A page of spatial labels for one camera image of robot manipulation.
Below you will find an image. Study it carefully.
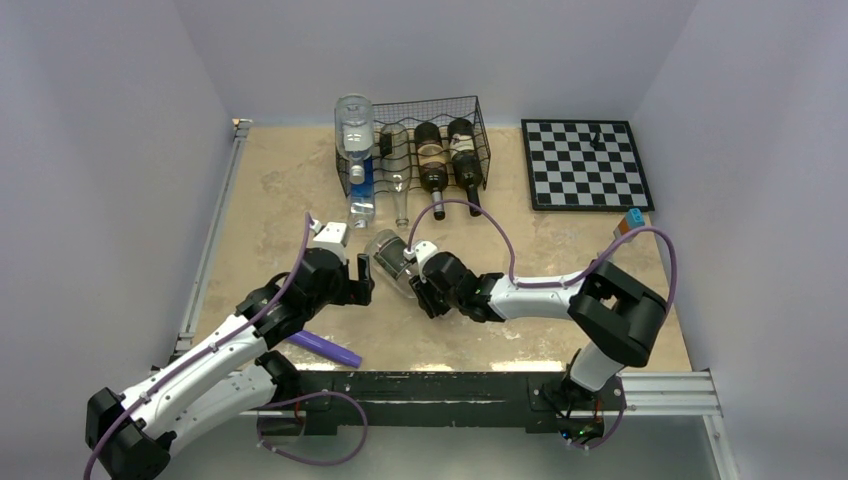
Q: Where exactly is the clear bottle white cap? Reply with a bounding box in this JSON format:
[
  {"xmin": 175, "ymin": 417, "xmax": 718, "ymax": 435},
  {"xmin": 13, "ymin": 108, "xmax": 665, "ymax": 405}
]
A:
[
  {"xmin": 365, "ymin": 229, "xmax": 418, "ymax": 299},
  {"xmin": 334, "ymin": 94, "xmax": 375, "ymax": 185}
]

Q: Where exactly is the blue square glass bottle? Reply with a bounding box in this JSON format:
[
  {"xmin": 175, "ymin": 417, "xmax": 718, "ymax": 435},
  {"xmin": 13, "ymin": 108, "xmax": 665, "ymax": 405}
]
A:
[{"xmin": 349, "ymin": 182, "xmax": 376, "ymax": 229}]

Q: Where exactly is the dark green wine bottle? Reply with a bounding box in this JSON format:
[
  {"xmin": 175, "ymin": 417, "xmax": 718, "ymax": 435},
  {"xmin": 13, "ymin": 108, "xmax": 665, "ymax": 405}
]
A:
[{"xmin": 447, "ymin": 118, "xmax": 483, "ymax": 217}]

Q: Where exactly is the olive green wine bottle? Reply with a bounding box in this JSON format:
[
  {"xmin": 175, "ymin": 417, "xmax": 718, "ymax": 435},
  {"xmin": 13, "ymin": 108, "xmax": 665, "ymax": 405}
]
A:
[{"xmin": 414, "ymin": 122, "xmax": 448, "ymax": 203}]

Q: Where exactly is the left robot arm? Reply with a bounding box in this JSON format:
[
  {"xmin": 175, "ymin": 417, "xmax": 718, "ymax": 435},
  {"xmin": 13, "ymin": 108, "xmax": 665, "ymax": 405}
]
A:
[{"xmin": 83, "ymin": 248, "xmax": 374, "ymax": 479}]

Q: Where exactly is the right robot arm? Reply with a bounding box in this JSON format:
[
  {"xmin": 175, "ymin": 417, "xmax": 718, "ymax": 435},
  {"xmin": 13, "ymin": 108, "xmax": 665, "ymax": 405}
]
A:
[{"xmin": 409, "ymin": 252, "xmax": 670, "ymax": 407}]

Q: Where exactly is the purple flashlight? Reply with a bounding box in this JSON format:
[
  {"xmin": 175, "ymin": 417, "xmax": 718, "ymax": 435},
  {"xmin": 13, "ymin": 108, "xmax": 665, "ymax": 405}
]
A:
[{"xmin": 288, "ymin": 330, "xmax": 362, "ymax": 368}]

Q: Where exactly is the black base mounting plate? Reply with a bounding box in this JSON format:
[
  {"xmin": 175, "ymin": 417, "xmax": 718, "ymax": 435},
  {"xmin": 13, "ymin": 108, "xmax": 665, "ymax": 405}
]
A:
[{"xmin": 269, "ymin": 371, "xmax": 626, "ymax": 435}]

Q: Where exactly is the black white chessboard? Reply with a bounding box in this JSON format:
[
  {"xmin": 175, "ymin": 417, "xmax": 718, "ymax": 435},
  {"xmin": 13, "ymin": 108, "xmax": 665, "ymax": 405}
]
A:
[{"xmin": 521, "ymin": 119, "xmax": 655, "ymax": 212}]

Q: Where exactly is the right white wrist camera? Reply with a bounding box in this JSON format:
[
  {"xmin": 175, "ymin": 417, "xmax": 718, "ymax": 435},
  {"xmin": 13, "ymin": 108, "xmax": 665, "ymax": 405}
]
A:
[{"xmin": 403, "ymin": 240, "xmax": 439, "ymax": 272}]

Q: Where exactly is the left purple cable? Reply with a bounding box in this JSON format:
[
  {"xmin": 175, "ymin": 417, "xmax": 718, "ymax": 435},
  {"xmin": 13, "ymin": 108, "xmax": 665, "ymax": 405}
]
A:
[{"xmin": 82, "ymin": 211, "xmax": 323, "ymax": 480}]

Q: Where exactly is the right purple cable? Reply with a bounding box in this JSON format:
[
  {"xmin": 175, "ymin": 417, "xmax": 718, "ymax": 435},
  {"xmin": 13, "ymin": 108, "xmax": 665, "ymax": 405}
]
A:
[{"xmin": 405, "ymin": 199, "xmax": 678, "ymax": 319}]

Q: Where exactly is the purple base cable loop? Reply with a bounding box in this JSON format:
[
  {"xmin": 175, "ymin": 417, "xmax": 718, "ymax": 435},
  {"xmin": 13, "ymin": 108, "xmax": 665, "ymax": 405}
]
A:
[{"xmin": 255, "ymin": 390, "xmax": 369, "ymax": 466}]

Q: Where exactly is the black wire wine rack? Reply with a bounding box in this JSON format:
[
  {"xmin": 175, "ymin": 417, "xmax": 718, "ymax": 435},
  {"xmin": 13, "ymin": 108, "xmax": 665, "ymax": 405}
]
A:
[{"xmin": 334, "ymin": 94, "xmax": 490, "ymax": 204}]

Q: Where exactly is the aluminium frame rail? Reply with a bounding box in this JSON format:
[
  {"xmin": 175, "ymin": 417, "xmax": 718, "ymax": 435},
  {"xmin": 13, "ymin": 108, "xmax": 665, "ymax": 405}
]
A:
[{"xmin": 119, "ymin": 117, "xmax": 740, "ymax": 480}]

